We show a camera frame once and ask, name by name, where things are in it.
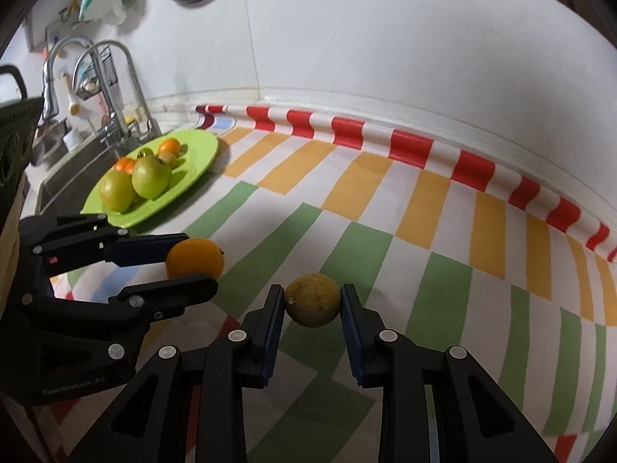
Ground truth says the small orange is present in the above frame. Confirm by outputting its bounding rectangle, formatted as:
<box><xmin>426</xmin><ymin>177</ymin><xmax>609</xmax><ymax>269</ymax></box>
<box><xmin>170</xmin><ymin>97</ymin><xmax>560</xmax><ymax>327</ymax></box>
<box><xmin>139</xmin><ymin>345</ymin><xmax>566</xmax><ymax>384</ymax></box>
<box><xmin>157</xmin><ymin>138</ymin><xmax>182</xmax><ymax>156</ymax></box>
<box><xmin>165</xmin><ymin>238</ymin><xmax>225</xmax><ymax>279</ymax></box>

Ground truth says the yellow-green pear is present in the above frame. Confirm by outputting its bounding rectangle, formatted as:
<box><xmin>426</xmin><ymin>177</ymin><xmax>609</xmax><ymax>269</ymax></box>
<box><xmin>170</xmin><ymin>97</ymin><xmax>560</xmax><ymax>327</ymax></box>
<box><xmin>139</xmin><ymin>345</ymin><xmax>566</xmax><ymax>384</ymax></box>
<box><xmin>98</xmin><ymin>169</ymin><xmax>136</xmax><ymax>213</ymax></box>

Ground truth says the large orange mandarin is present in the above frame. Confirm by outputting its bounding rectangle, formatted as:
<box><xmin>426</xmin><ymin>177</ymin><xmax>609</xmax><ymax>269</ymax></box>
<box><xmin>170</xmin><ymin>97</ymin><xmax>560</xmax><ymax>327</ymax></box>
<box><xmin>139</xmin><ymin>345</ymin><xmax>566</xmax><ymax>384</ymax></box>
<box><xmin>113</xmin><ymin>157</ymin><xmax>135</xmax><ymax>174</ymax></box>

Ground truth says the green apple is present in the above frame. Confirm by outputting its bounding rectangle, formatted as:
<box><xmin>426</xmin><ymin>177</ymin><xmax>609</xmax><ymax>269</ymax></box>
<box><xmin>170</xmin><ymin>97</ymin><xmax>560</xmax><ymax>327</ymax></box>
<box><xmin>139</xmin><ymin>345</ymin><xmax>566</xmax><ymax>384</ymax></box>
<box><xmin>132</xmin><ymin>155</ymin><xmax>172</xmax><ymax>199</ymax></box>

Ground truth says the small brown fruit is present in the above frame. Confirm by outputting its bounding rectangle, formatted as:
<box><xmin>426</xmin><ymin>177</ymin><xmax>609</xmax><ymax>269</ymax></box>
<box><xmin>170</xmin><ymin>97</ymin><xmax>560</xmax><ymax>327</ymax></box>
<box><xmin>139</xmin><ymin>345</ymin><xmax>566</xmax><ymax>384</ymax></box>
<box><xmin>285</xmin><ymin>273</ymin><xmax>341</xmax><ymax>328</ymax></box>

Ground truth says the small green fruit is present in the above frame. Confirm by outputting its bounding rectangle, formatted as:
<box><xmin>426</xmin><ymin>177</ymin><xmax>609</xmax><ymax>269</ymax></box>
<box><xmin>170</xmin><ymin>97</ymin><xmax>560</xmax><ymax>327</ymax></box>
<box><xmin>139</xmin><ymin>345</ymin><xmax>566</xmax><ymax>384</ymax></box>
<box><xmin>137</xmin><ymin>147</ymin><xmax>154</xmax><ymax>158</ymax></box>

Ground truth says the small tan fruit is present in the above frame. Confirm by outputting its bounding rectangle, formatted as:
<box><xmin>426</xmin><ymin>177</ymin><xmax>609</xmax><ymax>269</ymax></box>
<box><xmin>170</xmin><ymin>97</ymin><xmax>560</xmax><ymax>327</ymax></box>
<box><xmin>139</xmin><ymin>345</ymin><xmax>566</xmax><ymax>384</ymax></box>
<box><xmin>158</xmin><ymin>152</ymin><xmax>178</xmax><ymax>168</ymax></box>

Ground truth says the large chrome kitchen faucet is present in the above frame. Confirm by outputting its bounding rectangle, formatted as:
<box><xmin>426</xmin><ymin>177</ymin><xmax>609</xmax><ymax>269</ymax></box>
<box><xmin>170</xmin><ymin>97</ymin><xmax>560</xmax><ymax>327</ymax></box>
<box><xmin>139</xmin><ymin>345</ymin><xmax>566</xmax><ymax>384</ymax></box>
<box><xmin>41</xmin><ymin>35</ymin><xmax>133</xmax><ymax>140</ymax></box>

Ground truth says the stainless steel double sink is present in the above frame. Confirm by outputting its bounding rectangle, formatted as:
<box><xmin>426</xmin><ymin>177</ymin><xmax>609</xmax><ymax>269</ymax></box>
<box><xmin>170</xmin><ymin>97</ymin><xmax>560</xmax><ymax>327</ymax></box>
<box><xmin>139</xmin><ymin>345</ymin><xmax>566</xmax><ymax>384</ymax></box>
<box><xmin>34</xmin><ymin>136</ymin><xmax>139</xmax><ymax>215</ymax></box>

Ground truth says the small white cup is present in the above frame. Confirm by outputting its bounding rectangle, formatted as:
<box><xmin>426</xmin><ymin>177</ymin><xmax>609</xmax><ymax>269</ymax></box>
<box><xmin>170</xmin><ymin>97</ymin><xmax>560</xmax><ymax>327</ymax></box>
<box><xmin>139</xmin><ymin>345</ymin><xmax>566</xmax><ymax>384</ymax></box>
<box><xmin>63</xmin><ymin>128</ymin><xmax>84</xmax><ymax>153</ymax></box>

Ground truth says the thin gooseneck faucet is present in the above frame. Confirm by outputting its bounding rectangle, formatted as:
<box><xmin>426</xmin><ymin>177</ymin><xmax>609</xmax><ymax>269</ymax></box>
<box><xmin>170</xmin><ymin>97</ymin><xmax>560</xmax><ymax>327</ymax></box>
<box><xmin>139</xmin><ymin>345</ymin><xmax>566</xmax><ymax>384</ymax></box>
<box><xmin>99</xmin><ymin>46</ymin><xmax>161</xmax><ymax>142</ymax></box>

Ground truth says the green plastic plate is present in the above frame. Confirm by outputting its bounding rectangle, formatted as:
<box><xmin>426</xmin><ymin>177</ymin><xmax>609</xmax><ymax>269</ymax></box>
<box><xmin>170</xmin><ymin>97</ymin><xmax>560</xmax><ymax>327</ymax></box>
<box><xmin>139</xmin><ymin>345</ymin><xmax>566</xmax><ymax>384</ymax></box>
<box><xmin>82</xmin><ymin>130</ymin><xmax>219</xmax><ymax>229</ymax></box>

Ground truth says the colourful striped table mat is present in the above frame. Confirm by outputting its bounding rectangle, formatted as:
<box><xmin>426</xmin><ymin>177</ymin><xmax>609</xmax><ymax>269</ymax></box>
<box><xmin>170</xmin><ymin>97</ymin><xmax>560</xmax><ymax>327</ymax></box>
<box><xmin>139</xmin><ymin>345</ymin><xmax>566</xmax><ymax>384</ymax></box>
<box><xmin>140</xmin><ymin>106</ymin><xmax>616</xmax><ymax>462</ymax></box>

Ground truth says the long handled dish brush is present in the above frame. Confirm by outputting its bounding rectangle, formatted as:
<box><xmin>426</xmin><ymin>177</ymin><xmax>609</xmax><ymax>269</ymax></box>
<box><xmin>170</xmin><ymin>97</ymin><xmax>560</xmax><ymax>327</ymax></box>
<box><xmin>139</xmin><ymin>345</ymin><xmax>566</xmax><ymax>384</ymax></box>
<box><xmin>61</xmin><ymin>73</ymin><xmax>82</xmax><ymax>117</ymax></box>

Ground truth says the black wire sponge basket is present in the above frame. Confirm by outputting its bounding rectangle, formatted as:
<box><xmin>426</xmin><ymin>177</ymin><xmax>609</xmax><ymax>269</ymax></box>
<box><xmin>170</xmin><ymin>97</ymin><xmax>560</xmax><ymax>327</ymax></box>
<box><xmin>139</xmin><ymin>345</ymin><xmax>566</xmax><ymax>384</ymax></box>
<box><xmin>72</xmin><ymin>45</ymin><xmax>118</xmax><ymax>100</ymax></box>

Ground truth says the wall hook set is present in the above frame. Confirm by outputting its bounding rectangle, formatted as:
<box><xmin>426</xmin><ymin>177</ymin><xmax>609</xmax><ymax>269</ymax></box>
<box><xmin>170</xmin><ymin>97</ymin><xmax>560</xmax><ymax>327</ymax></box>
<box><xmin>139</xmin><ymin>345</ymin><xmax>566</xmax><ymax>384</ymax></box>
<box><xmin>59</xmin><ymin>0</ymin><xmax>82</xmax><ymax>23</ymax></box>

